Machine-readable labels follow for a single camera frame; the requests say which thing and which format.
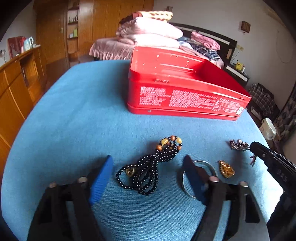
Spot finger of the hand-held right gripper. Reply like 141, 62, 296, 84
250, 141, 296, 186

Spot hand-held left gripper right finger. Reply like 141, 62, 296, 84
183, 155, 260, 241

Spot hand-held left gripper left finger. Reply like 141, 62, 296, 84
26, 155, 114, 241

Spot wide silver bangle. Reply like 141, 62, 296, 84
177, 160, 218, 200

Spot gold figure pendant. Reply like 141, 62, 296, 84
218, 160, 236, 178

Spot black bead necklace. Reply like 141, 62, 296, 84
115, 136, 183, 196

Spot red tin box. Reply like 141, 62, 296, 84
126, 46, 252, 121

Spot white trash bin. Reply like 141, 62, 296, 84
259, 117, 277, 141

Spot patterned curtain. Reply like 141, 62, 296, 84
273, 91, 296, 142

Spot blue tablecloth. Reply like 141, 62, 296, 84
1, 60, 287, 241

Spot plaid bag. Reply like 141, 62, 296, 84
248, 83, 280, 117

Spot dark nightstand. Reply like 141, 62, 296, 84
225, 64, 250, 88

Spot wooden sideboard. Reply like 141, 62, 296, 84
0, 45, 48, 160

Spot folded plaid clothes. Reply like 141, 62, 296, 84
192, 45, 220, 61

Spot bed with dark headboard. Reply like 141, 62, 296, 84
89, 22, 238, 70

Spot folded pink clothes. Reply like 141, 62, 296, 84
191, 31, 221, 50

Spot folded pink quilt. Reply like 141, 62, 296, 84
116, 17, 184, 40
118, 33, 179, 49

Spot wooden door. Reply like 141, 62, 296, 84
36, 7, 70, 66

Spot pale electric kettle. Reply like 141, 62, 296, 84
23, 37, 35, 51

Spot wooden wardrobe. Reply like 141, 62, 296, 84
33, 0, 155, 67

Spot red gift box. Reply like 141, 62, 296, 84
8, 36, 26, 58

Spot spotted beige blanket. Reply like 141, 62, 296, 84
120, 10, 173, 25

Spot white wall cable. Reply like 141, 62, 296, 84
274, 23, 294, 63

